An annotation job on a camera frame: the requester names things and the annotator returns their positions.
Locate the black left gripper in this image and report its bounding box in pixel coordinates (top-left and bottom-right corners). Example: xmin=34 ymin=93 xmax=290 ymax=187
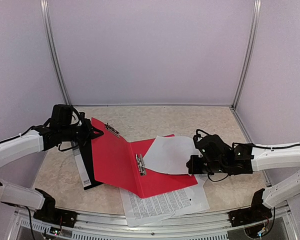
xmin=60 ymin=117 xmax=104 ymax=148

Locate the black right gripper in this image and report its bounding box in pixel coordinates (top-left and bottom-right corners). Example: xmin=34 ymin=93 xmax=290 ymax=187
xmin=186 ymin=154 xmax=228 ymax=174

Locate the red file folder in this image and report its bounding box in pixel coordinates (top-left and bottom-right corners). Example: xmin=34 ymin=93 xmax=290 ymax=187
xmin=91 ymin=118 xmax=198 ymax=199

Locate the white paper sheet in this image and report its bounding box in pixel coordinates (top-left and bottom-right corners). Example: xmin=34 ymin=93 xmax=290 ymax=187
xmin=143 ymin=136 xmax=199 ymax=175

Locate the printed text paper sheet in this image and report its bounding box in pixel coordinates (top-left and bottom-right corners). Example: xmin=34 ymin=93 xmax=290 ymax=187
xmin=120 ymin=174 xmax=210 ymax=227

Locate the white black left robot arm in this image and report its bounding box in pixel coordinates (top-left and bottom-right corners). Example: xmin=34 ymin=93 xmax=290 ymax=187
xmin=0 ymin=104 xmax=104 ymax=223

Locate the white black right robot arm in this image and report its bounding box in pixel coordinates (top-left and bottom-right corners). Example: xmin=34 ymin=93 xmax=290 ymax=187
xmin=186 ymin=134 xmax=300 ymax=222

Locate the upper metal folder clip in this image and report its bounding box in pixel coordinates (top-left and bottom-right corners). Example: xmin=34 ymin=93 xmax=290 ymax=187
xmin=104 ymin=123 xmax=121 ymax=138

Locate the metal folder clip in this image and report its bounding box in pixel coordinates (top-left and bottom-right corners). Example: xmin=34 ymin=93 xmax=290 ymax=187
xmin=104 ymin=123 xmax=121 ymax=138
xmin=135 ymin=153 xmax=147 ymax=176

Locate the centre metal folder clip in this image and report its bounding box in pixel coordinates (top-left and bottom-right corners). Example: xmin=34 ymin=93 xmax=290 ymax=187
xmin=135 ymin=153 xmax=147 ymax=176

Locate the black book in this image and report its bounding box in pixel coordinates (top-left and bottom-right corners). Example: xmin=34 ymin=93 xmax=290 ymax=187
xmin=71 ymin=141 xmax=103 ymax=191

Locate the right camera cable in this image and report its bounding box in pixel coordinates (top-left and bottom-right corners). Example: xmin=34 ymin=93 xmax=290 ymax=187
xmin=192 ymin=128 xmax=256 ymax=183

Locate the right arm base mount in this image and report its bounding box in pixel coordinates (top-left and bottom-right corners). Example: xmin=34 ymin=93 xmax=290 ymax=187
xmin=228 ymin=207 xmax=273 ymax=227

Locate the right aluminium corner post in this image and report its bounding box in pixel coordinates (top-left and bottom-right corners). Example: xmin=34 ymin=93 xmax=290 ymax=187
xmin=231 ymin=0 xmax=262 ymax=111

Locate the aluminium corner post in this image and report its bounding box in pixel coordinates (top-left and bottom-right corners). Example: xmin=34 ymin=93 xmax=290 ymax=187
xmin=231 ymin=0 xmax=262 ymax=111
xmin=39 ymin=0 xmax=72 ymax=106

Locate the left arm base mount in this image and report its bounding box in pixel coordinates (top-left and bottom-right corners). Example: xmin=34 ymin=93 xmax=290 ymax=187
xmin=33 ymin=208 xmax=78 ymax=228

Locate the aluminium front rail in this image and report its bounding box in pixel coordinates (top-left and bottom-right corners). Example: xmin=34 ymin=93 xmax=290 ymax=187
xmin=12 ymin=197 xmax=291 ymax=240

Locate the left aluminium corner post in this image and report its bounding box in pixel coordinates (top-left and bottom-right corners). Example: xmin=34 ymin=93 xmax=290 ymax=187
xmin=39 ymin=0 xmax=72 ymax=106

